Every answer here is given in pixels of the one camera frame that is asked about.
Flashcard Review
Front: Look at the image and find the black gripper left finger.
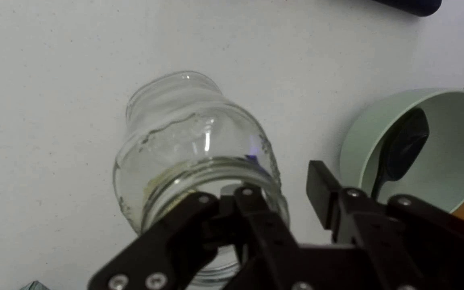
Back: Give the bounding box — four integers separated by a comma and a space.
86, 183, 319, 290

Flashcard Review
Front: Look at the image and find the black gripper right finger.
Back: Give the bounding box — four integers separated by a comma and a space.
305, 159, 464, 290

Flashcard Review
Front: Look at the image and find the clear glass jar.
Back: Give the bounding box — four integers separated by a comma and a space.
112, 69, 292, 286

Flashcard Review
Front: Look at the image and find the black plastic spoon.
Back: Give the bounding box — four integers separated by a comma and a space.
369, 106, 432, 202

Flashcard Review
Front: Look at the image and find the pale green bowl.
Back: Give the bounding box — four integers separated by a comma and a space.
339, 86, 464, 215

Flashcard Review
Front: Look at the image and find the white table board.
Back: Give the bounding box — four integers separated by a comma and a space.
0, 0, 464, 290

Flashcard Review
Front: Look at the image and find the wire whisk black handle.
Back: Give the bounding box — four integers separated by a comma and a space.
374, 0, 443, 17

